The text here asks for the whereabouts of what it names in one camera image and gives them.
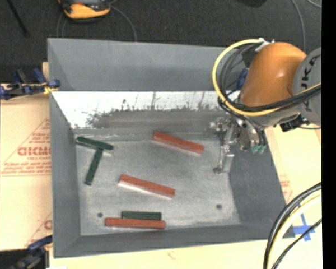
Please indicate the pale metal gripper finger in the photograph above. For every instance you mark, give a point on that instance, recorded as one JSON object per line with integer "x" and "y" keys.
{"x": 220, "y": 158}
{"x": 228, "y": 161}

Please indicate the red-brown flat block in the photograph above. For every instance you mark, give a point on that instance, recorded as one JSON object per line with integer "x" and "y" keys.
{"x": 147, "y": 186}
{"x": 177, "y": 143}
{"x": 134, "y": 223}

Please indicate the grey metal bin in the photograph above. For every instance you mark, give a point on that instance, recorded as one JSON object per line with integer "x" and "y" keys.
{"x": 168, "y": 178}

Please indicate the dark green flat block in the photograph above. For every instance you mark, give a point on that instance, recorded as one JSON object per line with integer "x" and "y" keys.
{"x": 141, "y": 215}
{"x": 93, "y": 165}
{"x": 93, "y": 143}

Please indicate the cardboard board with red print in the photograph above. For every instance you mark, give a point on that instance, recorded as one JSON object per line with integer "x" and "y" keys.
{"x": 22, "y": 178}

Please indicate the black cylinder on white bracket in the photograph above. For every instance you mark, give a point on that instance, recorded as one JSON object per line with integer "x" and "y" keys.
{"x": 291, "y": 124}

